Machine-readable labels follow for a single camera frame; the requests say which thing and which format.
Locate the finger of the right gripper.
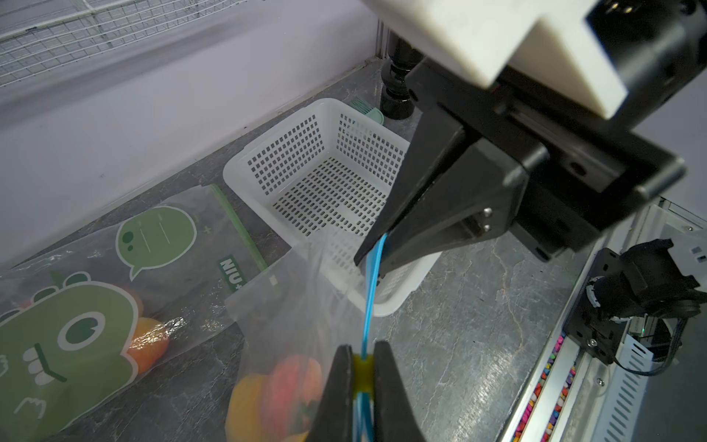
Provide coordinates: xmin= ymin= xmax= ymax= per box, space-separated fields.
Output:
xmin=380 ymin=139 xmax=530 ymax=274
xmin=353 ymin=106 xmax=468 ymax=267

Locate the orange-red peach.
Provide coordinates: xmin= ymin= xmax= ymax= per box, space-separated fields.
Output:
xmin=127 ymin=317 xmax=169 ymax=375

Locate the green printed zip-top bag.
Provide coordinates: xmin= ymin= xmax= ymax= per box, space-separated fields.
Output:
xmin=1 ymin=185 xmax=266 ymax=441

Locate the white wire wall shelf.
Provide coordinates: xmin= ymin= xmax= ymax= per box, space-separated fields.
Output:
xmin=1 ymin=1 xmax=242 ymax=88

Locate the green dustpan scoop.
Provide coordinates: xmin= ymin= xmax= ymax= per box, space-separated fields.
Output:
xmin=348 ymin=97 xmax=385 ymax=125

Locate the potted green plant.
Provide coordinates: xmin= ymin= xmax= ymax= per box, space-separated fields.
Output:
xmin=379 ymin=31 xmax=423 ymax=120

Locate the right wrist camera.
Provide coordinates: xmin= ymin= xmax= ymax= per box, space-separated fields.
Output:
xmin=366 ymin=0 xmax=628 ymax=119

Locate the red peach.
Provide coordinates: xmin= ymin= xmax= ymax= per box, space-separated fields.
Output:
xmin=260 ymin=355 xmax=324 ymax=441

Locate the white plastic basket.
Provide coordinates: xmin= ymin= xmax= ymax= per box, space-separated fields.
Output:
xmin=223 ymin=98 xmax=409 ymax=309

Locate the clear blue-zipper bag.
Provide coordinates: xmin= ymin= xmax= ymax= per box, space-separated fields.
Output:
xmin=226 ymin=228 xmax=385 ymax=441

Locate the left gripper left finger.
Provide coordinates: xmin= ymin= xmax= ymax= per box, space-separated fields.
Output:
xmin=306 ymin=344 xmax=355 ymax=442

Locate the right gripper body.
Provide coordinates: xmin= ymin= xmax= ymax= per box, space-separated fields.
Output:
xmin=406 ymin=60 xmax=686 ymax=261

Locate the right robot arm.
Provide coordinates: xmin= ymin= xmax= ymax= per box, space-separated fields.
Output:
xmin=355 ymin=1 xmax=706 ymax=274

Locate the yellow peach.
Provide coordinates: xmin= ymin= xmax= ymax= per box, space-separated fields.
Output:
xmin=225 ymin=374 xmax=269 ymax=441

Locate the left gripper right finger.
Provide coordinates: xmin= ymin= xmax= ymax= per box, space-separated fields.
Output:
xmin=373 ymin=341 xmax=425 ymax=442

